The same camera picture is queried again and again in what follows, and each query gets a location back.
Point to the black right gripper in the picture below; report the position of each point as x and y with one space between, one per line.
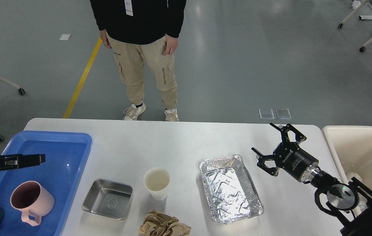
295 162

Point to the aluminium foil tray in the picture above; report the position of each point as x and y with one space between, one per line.
229 189

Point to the pink ribbed mug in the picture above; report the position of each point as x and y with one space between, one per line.
33 200

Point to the white floor label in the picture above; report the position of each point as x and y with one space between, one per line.
65 36

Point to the floor socket plate left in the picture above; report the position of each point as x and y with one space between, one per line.
266 113

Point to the person in black sweater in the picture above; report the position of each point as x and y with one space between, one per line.
139 32

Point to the crumpled brown paper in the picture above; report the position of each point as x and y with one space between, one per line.
159 224

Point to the beige plastic bin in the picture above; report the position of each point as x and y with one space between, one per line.
351 150

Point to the floor socket plate right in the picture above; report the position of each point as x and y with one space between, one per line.
283 113

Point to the floor socket plate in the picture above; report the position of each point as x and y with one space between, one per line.
283 113
266 113

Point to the square stainless steel tray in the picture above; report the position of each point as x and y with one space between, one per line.
108 198

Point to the blue plastic tray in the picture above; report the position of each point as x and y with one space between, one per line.
66 156

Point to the white paper cup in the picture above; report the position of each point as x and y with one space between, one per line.
156 181

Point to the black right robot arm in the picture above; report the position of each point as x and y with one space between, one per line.
350 203

